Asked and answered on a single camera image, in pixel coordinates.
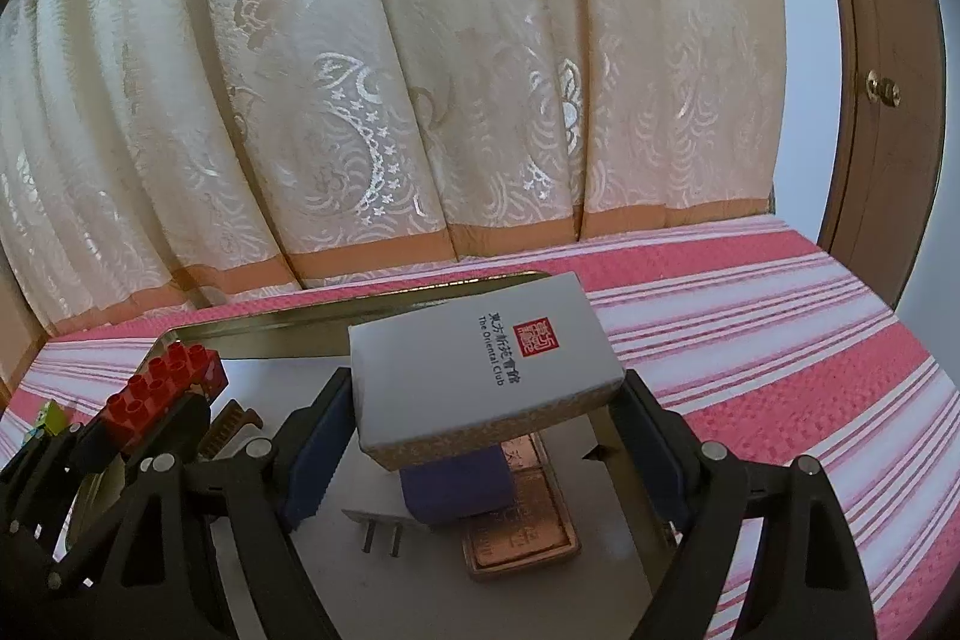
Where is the green toy brick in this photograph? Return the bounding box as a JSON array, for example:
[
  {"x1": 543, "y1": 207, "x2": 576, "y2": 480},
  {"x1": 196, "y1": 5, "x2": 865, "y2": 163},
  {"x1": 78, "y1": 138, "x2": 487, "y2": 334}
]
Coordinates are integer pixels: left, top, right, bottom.
[{"x1": 23, "y1": 399, "x2": 71, "y2": 443}]

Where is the red toy brick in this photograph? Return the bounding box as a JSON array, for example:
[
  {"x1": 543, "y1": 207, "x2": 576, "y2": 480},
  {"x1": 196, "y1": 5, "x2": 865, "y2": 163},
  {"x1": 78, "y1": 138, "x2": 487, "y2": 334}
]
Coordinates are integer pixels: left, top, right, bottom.
[{"x1": 98, "y1": 341, "x2": 228, "y2": 453}]

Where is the brown wooden comb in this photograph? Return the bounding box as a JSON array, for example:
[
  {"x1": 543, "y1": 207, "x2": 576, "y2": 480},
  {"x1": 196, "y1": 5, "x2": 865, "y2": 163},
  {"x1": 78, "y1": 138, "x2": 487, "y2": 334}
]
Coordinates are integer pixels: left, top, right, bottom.
[{"x1": 197, "y1": 399, "x2": 263, "y2": 459}]

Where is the white charger plug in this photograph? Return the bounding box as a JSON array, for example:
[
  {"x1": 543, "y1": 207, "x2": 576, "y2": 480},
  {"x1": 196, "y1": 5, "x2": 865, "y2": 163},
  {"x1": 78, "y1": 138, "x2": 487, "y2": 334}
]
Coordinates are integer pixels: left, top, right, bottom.
[{"x1": 342, "y1": 509, "x2": 418, "y2": 559}]

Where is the copper engraved tin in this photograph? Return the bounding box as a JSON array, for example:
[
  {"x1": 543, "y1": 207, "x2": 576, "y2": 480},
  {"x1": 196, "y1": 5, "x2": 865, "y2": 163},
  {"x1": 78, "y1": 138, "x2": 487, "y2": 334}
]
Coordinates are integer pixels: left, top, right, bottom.
[{"x1": 462, "y1": 434, "x2": 581, "y2": 581}]

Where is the purple cube block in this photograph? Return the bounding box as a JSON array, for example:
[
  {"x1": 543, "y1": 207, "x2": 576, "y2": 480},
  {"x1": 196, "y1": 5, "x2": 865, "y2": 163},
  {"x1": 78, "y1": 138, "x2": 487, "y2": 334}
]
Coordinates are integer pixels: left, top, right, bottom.
[{"x1": 398, "y1": 445, "x2": 516, "y2": 526}]

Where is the white cork-sided box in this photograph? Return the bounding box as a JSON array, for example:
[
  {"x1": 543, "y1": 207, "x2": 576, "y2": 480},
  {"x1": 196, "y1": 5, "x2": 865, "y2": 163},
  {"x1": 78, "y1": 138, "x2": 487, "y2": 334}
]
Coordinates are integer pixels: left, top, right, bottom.
[{"x1": 348, "y1": 273, "x2": 625, "y2": 471}]

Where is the white paper tray liner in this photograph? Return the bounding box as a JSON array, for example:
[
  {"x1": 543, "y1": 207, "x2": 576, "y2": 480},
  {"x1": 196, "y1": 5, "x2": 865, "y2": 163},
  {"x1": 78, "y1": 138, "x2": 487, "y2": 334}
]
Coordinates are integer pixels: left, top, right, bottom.
[{"x1": 96, "y1": 352, "x2": 655, "y2": 640}]

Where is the red white striped tablecloth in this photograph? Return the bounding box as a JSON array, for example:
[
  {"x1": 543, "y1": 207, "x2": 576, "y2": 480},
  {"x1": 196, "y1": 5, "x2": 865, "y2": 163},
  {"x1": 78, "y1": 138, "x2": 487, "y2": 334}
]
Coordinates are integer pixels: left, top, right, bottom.
[{"x1": 0, "y1": 212, "x2": 960, "y2": 640}]

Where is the gold metal tin tray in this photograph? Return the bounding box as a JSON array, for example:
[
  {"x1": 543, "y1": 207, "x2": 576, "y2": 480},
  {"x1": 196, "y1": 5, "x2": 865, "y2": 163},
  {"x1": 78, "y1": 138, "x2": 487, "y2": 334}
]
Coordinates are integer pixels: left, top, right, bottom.
[{"x1": 62, "y1": 268, "x2": 677, "y2": 640}]

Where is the cream floral curtain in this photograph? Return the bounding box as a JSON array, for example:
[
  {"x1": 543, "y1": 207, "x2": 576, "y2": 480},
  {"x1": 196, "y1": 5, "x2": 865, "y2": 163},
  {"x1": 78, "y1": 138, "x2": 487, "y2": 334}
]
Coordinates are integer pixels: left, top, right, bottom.
[{"x1": 2, "y1": 0, "x2": 786, "y2": 335}]

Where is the brown wooden door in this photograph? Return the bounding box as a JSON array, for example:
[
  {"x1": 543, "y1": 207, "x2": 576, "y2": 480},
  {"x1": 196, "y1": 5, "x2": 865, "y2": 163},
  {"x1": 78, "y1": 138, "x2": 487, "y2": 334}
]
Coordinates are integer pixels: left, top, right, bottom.
[{"x1": 818, "y1": 0, "x2": 946, "y2": 307}]

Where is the brass door knob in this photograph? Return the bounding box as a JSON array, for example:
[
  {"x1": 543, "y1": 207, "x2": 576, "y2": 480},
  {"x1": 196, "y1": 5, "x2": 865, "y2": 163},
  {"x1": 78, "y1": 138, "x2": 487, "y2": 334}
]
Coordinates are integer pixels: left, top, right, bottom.
[{"x1": 864, "y1": 70, "x2": 901, "y2": 109}]

